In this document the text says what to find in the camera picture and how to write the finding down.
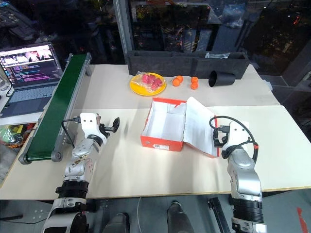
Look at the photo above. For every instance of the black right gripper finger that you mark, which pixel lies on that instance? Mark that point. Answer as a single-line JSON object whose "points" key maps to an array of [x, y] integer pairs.
{"points": [[223, 141], [216, 142]]}

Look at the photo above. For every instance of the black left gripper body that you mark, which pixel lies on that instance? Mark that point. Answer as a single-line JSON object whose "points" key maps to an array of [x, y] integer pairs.
{"points": [[105, 128]]}

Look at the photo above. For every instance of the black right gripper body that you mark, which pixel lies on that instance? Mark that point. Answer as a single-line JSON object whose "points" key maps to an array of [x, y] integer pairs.
{"points": [[219, 131]]}

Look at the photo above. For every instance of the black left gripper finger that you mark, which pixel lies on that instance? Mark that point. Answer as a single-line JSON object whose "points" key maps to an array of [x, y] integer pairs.
{"points": [[116, 125]]}

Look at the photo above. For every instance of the red shoe box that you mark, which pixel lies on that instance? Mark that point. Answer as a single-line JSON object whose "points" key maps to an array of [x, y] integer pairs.
{"points": [[167, 126]]}

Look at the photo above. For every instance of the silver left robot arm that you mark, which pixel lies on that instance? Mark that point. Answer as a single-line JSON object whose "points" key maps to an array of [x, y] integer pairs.
{"points": [[80, 148]]}

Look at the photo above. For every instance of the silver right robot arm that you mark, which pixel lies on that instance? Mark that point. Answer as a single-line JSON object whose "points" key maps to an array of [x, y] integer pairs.
{"points": [[245, 174]]}

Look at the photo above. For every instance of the green conveyor belt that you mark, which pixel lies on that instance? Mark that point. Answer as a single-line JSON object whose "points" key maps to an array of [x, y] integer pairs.
{"points": [[60, 106]]}

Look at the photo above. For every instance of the yellow round plate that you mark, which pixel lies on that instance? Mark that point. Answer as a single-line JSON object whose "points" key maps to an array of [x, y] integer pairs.
{"points": [[138, 88]]}

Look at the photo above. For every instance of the black cylindrical cup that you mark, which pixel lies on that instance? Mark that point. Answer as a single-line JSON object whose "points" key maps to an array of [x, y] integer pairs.
{"points": [[224, 79]]}

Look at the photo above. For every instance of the tall orange toy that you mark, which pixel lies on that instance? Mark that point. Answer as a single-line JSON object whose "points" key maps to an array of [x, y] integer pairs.
{"points": [[194, 83]]}

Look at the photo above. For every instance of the bag of red meat pieces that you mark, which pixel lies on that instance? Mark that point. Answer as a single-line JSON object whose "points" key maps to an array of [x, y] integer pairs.
{"points": [[151, 81]]}

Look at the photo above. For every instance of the round orange toy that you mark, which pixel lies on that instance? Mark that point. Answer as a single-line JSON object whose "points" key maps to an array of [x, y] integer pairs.
{"points": [[178, 81]]}

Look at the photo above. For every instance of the clear plastic bag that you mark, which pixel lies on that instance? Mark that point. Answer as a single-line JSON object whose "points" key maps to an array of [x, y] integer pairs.
{"points": [[217, 55]]}

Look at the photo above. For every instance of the long black foam tray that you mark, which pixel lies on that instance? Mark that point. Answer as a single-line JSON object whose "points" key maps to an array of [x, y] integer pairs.
{"points": [[170, 64]]}

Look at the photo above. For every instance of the open grey laptop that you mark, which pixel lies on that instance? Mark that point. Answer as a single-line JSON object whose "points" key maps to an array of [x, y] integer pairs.
{"points": [[29, 80]]}

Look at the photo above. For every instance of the pile of colourful items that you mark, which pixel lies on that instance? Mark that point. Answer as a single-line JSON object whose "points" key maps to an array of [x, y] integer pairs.
{"points": [[14, 133]]}

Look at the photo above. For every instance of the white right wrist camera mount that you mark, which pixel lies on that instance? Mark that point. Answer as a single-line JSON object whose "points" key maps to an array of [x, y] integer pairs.
{"points": [[236, 136]]}

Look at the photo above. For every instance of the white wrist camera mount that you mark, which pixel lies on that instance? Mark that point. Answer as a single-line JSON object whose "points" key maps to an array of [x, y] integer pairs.
{"points": [[236, 136], [88, 125]]}

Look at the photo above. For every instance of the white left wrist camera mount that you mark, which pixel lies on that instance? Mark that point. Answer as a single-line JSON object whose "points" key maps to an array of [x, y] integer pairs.
{"points": [[88, 125]]}

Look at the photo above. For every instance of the black metal rail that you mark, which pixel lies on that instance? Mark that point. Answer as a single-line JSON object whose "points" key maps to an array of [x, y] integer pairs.
{"points": [[218, 216]]}

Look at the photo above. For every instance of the grey metal window post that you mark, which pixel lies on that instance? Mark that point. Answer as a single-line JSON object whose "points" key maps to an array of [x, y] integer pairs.
{"points": [[124, 31]]}

